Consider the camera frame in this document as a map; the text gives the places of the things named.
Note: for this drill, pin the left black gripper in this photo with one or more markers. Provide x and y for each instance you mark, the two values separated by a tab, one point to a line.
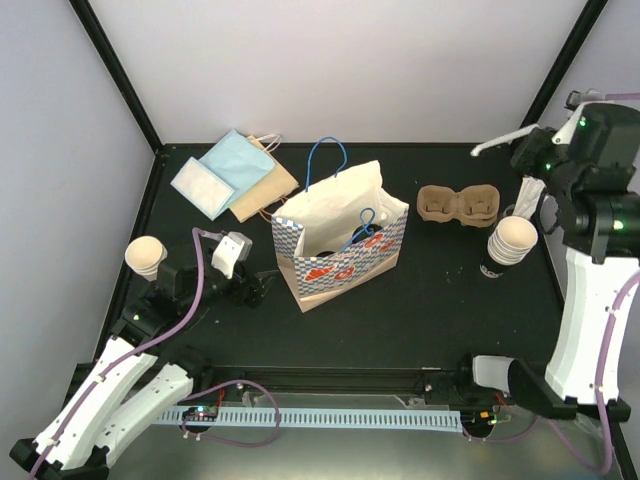
256	290

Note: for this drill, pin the circuit board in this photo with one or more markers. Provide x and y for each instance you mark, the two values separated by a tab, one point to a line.
200	413
484	418

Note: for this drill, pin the white napkin pack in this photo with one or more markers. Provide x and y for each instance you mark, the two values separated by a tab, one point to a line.
202	188

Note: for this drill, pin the right circuit board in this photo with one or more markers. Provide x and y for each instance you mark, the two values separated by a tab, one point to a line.
484	418

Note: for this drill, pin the black printed coffee cup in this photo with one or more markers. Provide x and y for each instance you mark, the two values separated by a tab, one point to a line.
325	253

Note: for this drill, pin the brown kraft paper bag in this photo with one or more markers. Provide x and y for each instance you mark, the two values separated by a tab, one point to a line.
275	186

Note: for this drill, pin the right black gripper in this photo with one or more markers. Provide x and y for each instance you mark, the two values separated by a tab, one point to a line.
524	161

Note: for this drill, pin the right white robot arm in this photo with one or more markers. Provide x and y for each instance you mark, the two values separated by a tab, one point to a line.
586	166

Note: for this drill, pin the light blue paper bag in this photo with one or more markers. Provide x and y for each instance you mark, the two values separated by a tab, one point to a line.
238	163

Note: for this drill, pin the paper cup stack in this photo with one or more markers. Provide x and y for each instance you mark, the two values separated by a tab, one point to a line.
509	243
144	255

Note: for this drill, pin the white straw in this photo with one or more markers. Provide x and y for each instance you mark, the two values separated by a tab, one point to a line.
504	139

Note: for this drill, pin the checkered pastry paper bag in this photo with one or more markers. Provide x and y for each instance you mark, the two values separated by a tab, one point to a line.
323	216

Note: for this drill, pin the left circuit board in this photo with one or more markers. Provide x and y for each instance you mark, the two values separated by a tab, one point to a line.
200	413

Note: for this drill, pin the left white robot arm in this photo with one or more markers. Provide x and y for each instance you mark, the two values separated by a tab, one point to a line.
107	412

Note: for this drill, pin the glass of wrapped straws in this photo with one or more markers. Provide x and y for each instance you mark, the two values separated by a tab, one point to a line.
531	191

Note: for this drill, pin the blue slotted cable duct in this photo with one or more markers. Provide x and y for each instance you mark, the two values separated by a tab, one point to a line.
316	418

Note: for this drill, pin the brown pulp cup carrier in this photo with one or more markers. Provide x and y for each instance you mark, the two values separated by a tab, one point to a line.
474	206

